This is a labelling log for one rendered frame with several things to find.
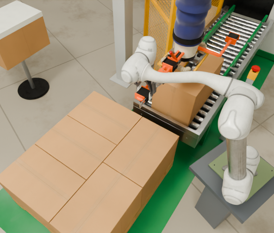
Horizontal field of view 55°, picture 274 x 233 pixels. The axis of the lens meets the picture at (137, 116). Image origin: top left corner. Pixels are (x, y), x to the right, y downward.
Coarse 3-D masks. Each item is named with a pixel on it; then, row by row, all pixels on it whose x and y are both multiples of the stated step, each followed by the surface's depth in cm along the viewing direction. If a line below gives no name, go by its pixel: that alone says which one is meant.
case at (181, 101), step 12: (216, 60) 240; (168, 72) 228; (216, 72) 237; (168, 84) 219; (180, 84) 219; (192, 84) 219; (204, 84) 219; (156, 96) 238; (168, 96) 229; (180, 96) 220; (192, 96) 212; (204, 96) 241; (156, 108) 250; (168, 108) 239; (180, 108) 230; (192, 108) 221; (180, 120) 241; (192, 120) 245
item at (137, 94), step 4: (140, 88) 170; (144, 88) 170; (136, 92) 168; (140, 92) 168; (144, 92) 168; (148, 92) 168; (136, 96) 169; (140, 96) 166; (144, 96) 166; (144, 100) 168
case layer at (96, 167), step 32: (96, 96) 264; (64, 128) 238; (96, 128) 239; (128, 128) 239; (160, 128) 240; (32, 160) 216; (64, 160) 217; (96, 160) 217; (128, 160) 218; (160, 160) 218; (32, 192) 199; (64, 192) 199; (96, 192) 200; (128, 192) 200; (64, 224) 184; (96, 224) 185; (128, 224) 222
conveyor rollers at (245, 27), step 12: (228, 24) 360; (240, 24) 360; (252, 24) 359; (216, 36) 336; (240, 36) 342; (216, 48) 322; (228, 48) 323; (240, 48) 324; (228, 60) 305; (240, 60) 305; (216, 96) 267; (204, 108) 259
